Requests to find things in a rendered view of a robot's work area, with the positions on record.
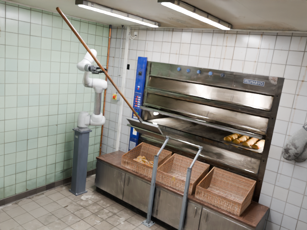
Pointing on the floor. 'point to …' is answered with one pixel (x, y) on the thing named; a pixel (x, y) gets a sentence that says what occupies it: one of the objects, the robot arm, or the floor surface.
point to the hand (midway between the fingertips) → (103, 70)
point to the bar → (156, 177)
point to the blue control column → (139, 90)
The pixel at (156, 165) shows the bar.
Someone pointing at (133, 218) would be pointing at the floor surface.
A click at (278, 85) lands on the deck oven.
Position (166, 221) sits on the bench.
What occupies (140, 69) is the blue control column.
